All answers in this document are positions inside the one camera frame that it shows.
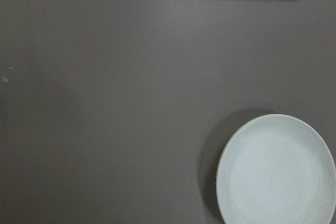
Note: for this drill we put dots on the cream round plate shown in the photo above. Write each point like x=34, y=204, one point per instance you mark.
x=276, y=169

